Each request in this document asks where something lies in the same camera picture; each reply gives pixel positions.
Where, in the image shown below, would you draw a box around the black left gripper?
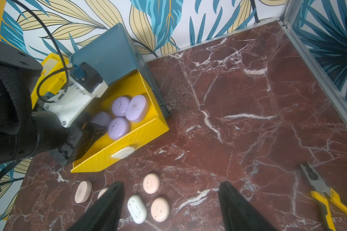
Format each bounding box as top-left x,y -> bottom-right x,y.
50,112 -> 107,166

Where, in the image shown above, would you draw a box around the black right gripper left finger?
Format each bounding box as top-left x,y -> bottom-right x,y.
69,182 -> 125,231

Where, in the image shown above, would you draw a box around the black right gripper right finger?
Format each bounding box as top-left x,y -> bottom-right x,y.
218,181 -> 276,231

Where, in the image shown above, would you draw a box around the purple oval earphone case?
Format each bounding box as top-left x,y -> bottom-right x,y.
91,112 -> 113,128
125,95 -> 149,123

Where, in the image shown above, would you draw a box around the yellow top drawer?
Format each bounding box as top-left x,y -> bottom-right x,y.
71,70 -> 169,173

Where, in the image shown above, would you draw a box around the white oval earphone case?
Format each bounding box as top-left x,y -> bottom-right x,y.
127,194 -> 147,224

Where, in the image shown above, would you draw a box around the purple round earphone case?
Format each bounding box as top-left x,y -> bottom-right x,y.
108,117 -> 130,141
111,96 -> 130,117

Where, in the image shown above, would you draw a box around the teal drawer cabinet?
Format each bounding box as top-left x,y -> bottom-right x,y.
69,23 -> 170,118

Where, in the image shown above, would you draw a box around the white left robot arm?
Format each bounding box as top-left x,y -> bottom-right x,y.
0,42 -> 107,166

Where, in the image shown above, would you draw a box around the pink round earphone case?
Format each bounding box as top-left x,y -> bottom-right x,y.
143,173 -> 160,194
97,188 -> 108,199
151,197 -> 170,222

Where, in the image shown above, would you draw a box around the pink oval earphone case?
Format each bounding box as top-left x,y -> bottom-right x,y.
75,181 -> 92,204

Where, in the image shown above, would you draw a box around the yellow and black toolbox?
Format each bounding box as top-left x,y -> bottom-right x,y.
31,52 -> 70,109

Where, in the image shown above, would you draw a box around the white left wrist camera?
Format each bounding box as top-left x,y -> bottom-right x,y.
44,62 -> 108,128

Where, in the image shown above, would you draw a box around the yellow handled pliers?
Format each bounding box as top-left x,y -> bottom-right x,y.
300,162 -> 347,231

